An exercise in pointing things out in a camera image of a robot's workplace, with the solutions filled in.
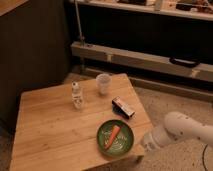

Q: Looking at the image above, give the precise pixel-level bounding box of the green ceramic bowl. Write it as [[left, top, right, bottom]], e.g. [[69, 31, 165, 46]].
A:
[[96, 120, 134, 157]]

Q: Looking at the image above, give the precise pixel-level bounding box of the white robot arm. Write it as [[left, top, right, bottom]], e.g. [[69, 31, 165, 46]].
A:
[[141, 111, 213, 151]]

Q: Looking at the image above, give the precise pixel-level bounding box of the clear plastic cup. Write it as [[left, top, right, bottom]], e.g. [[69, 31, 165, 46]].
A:
[[96, 73, 111, 95]]

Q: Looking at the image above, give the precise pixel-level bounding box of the dark rectangular box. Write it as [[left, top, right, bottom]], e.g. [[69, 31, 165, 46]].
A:
[[112, 97, 135, 119]]

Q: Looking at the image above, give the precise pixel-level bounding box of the clear plastic bottle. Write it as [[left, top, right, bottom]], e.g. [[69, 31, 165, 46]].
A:
[[72, 82, 84, 109]]

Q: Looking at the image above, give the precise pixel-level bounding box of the orange carrot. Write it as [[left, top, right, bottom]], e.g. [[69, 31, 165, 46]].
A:
[[105, 125, 120, 149]]

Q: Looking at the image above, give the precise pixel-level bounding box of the wooden table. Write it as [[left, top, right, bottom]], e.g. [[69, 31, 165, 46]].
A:
[[10, 74, 152, 171]]

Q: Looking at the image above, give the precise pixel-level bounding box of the metal pole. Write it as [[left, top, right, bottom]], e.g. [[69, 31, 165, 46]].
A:
[[74, 0, 85, 46]]

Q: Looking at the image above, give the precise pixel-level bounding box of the cluttered shelf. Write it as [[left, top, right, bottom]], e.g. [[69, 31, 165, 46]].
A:
[[69, 0, 213, 21]]

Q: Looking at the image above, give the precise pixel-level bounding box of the black handle on ledge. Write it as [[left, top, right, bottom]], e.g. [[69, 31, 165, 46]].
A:
[[169, 57, 200, 68]]

